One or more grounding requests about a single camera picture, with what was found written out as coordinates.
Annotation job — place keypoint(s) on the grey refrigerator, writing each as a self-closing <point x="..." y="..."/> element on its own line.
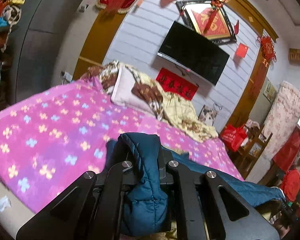
<point x="34" y="45"/>

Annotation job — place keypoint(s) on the framed red fu picture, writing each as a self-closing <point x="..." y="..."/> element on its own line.
<point x="207" y="21"/>

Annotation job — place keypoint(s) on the cream floral quilt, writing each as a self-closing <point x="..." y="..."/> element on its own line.
<point x="166" y="106"/>

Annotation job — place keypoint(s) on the pink floral bed sheet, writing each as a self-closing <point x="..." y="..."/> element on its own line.
<point x="48" y="140"/>

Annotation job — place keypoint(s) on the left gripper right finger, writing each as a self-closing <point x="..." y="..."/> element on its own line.
<point x="208" y="204"/>

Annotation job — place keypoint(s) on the floral curtain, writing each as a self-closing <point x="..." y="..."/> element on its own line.
<point x="281" y="119"/>

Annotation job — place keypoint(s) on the framed wedding photo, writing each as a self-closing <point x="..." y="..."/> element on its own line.
<point x="208" y="115"/>

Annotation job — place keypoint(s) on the red shopping bag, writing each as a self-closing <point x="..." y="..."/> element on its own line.
<point x="233" y="137"/>

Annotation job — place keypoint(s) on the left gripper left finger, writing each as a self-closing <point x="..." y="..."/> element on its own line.
<point x="90" y="208"/>

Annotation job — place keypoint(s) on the white pillow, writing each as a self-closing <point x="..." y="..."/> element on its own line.
<point x="122" y="94"/>

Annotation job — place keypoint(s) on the black wall television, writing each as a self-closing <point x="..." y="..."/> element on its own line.
<point x="193" y="52"/>

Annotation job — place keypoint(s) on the wooden chair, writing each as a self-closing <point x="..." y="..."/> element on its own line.
<point x="252" y="150"/>

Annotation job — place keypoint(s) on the blue puffer jacket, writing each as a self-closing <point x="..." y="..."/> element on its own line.
<point x="145" y="207"/>

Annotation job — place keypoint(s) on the red chinese knot ornament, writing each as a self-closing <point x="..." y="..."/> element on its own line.
<point x="267" y="48"/>

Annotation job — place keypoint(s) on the red calligraphy banner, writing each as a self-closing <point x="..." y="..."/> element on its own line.
<point x="171" y="82"/>

